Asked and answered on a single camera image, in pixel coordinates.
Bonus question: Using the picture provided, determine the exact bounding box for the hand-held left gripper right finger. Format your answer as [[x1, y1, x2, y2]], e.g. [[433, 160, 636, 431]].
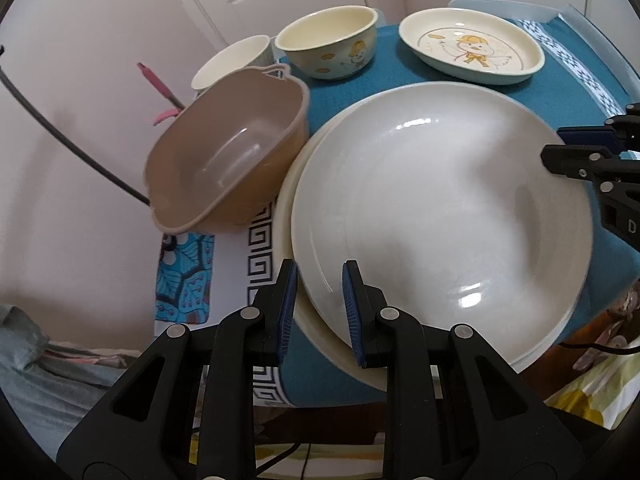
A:
[[341, 260, 586, 480]]

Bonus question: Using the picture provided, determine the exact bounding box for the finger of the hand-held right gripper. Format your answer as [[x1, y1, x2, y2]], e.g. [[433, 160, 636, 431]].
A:
[[556, 102, 640, 150], [542, 144, 640, 243]]

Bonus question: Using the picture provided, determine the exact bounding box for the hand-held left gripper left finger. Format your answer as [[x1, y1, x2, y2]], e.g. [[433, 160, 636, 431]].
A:
[[56, 259, 301, 480]]

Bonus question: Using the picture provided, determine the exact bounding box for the large cream plate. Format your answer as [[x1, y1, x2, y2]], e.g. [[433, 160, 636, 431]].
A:
[[272, 82, 596, 393]]

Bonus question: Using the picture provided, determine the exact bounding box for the large white plate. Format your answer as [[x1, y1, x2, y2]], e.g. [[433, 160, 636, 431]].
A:
[[290, 91, 595, 363]]

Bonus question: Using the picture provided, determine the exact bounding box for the brown plastic bowl with handles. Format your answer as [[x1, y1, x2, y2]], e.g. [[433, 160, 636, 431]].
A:
[[145, 63, 312, 234]]

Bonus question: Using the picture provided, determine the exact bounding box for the plain white bowl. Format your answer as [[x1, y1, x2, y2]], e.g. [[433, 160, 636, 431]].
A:
[[191, 35, 275, 93]]

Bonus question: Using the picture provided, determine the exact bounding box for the cream cartoon bowl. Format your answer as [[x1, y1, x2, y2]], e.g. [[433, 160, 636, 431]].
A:
[[275, 5, 379, 80]]

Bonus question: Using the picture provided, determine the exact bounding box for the blue patterned tablecloth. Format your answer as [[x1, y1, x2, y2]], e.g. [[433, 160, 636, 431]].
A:
[[247, 10, 640, 407]]

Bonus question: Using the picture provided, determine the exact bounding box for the blue floral mat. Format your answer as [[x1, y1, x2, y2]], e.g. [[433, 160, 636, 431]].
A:
[[154, 232, 217, 324]]

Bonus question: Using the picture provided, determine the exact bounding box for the cream cartoon plate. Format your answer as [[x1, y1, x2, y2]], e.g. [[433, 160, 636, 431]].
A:
[[398, 7, 546, 86]]

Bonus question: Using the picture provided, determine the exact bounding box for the grey cloth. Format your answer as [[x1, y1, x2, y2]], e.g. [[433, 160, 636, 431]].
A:
[[0, 304, 138, 461]]

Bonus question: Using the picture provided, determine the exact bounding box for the black cable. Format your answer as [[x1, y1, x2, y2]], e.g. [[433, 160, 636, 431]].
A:
[[0, 45, 152, 207]]

